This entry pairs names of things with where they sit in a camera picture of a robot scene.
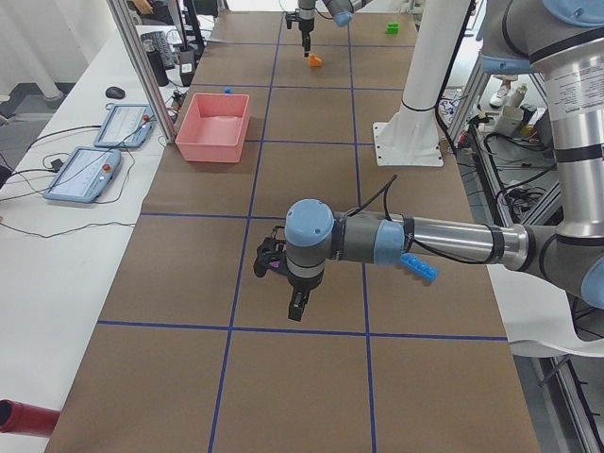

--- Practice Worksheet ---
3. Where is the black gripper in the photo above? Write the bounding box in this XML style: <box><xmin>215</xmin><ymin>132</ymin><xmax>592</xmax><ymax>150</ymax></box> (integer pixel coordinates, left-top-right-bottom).
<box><xmin>298</xmin><ymin>19</ymin><xmax>314</xmax><ymax>58</ymax></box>
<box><xmin>288</xmin><ymin>272</ymin><xmax>324</xmax><ymax>322</ymax></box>

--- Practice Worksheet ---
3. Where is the orange block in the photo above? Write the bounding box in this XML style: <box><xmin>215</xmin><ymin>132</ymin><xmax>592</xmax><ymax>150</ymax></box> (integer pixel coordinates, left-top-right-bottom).
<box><xmin>308</xmin><ymin>53</ymin><xmax>323</xmax><ymax>68</ymax></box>

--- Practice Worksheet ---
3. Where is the pink plastic box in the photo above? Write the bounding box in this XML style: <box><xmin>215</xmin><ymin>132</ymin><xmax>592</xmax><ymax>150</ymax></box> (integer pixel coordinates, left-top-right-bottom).
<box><xmin>176</xmin><ymin>92</ymin><xmax>250</xmax><ymax>163</ymax></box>

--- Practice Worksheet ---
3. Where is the green block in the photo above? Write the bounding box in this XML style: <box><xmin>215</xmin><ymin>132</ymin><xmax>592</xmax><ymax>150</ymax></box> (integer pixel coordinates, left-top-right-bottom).
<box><xmin>385</xmin><ymin>22</ymin><xmax>400</xmax><ymax>35</ymax></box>

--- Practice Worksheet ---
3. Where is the long blue block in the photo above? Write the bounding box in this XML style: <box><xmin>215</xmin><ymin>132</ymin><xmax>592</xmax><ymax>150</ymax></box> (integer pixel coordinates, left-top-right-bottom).
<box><xmin>400</xmin><ymin>253</ymin><xmax>439</xmax><ymax>283</ymax></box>

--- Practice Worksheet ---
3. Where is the black keyboard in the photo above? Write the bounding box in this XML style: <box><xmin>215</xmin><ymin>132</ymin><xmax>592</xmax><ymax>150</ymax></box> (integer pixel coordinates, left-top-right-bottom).
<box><xmin>141</xmin><ymin>31</ymin><xmax>176</xmax><ymax>70</ymax></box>

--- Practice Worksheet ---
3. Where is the black bottle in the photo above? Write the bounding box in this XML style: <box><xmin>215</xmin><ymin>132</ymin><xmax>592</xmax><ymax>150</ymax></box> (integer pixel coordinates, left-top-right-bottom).
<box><xmin>143</xmin><ymin>40</ymin><xmax>169</xmax><ymax>87</ymax></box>

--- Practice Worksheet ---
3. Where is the far teach pendant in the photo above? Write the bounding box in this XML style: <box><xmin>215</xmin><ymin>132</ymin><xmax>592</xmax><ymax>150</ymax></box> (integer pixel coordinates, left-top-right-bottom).
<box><xmin>93</xmin><ymin>104</ymin><xmax>154</xmax><ymax>148</ymax></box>

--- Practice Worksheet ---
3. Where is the teach pendant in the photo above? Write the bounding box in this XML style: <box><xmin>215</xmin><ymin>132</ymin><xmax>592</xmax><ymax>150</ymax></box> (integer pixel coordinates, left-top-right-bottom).
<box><xmin>93</xmin><ymin>104</ymin><xmax>154</xmax><ymax>148</ymax></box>
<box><xmin>42</xmin><ymin>146</ymin><xmax>122</xmax><ymax>204</ymax></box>

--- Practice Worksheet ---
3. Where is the black computer mouse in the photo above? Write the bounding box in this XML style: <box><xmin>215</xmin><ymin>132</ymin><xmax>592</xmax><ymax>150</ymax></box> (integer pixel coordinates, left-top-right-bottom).
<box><xmin>105</xmin><ymin>86</ymin><xmax>126</xmax><ymax>100</ymax></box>

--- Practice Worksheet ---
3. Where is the white chair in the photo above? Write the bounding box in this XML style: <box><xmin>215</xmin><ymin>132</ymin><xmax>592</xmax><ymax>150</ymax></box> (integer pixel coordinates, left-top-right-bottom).
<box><xmin>490</xmin><ymin>266</ymin><xmax>603</xmax><ymax>359</ymax></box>

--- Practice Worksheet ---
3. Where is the near teach pendant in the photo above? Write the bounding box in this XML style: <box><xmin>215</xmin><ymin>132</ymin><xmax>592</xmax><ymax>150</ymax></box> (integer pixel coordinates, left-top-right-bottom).
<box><xmin>42</xmin><ymin>146</ymin><xmax>122</xmax><ymax>204</ymax></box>

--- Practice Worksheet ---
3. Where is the red cylinder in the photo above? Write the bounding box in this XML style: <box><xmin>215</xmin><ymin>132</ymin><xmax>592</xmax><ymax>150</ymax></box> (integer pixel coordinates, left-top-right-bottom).
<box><xmin>1</xmin><ymin>399</ymin><xmax>60</xmax><ymax>438</ymax></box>

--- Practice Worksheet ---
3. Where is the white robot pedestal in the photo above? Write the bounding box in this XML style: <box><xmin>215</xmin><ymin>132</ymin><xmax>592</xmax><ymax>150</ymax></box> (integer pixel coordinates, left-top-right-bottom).
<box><xmin>373</xmin><ymin>0</ymin><xmax>472</xmax><ymax>167</ymax></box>

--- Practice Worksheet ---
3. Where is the aluminium frame post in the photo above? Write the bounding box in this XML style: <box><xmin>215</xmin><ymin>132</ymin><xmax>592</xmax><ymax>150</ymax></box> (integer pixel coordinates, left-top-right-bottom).
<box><xmin>107</xmin><ymin>0</ymin><xmax>176</xmax><ymax>143</ymax></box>

